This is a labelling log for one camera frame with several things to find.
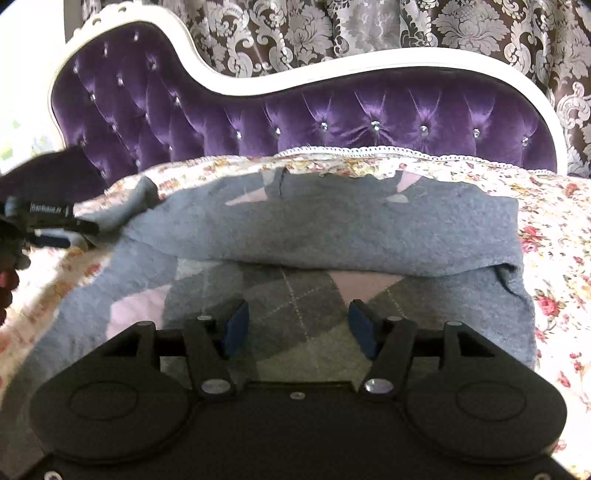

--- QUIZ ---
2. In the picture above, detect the grey argyle sweater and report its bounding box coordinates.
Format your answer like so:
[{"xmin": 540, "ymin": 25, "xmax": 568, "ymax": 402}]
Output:
[{"xmin": 0, "ymin": 168, "xmax": 537, "ymax": 467}]

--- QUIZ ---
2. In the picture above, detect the purple tufted headboard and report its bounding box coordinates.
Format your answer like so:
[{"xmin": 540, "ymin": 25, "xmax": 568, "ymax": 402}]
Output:
[{"xmin": 48, "ymin": 2, "xmax": 567, "ymax": 187}]

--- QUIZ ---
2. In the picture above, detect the floral bedspread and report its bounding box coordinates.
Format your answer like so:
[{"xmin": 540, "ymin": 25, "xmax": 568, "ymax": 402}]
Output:
[{"xmin": 1, "ymin": 147, "xmax": 590, "ymax": 479}]

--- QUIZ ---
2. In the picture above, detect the brown damask curtain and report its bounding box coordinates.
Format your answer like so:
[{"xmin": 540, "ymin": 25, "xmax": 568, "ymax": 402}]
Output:
[{"xmin": 82, "ymin": 1, "xmax": 590, "ymax": 177}]

